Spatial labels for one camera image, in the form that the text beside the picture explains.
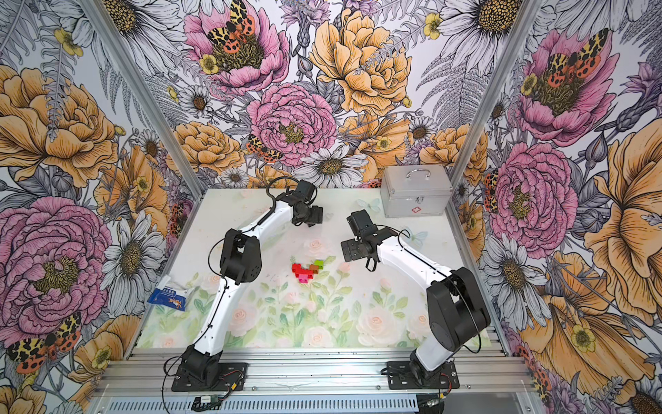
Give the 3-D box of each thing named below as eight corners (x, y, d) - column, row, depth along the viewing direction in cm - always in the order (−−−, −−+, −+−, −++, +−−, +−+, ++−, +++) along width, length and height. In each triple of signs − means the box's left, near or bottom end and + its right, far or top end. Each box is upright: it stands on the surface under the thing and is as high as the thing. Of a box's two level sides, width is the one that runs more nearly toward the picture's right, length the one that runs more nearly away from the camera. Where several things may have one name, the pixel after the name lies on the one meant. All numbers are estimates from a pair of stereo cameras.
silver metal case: (383, 221, 116) (390, 189, 101) (379, 190, 129) (384, 157, 114) (444, 221, 116) (460, 189, 101) (433, 190, 129) (446, 157, 114)
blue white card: (152, 303, 90) (146, 298, 87) (162, 289, 94) (156, 284, 90) (185, 311, 88) (180, 307, 85) (194, 297, 92) (189, 292, 89)
